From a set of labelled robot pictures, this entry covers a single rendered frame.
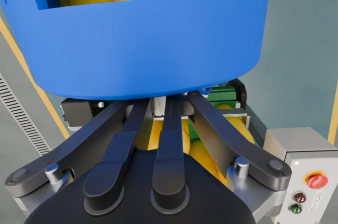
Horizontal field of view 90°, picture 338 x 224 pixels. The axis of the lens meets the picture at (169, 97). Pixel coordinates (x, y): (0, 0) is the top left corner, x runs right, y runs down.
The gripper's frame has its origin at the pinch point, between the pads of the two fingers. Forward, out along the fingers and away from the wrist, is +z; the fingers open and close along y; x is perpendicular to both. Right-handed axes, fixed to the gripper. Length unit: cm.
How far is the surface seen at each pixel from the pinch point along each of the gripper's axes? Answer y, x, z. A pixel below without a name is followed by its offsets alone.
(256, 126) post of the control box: 26.0, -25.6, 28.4
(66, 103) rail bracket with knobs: -24.2, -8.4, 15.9
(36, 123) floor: -137, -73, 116
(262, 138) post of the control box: 25.1, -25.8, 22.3
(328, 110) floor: 131, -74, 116
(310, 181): 25.5, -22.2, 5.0
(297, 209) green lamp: 25.0, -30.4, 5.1
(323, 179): 27.5, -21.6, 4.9
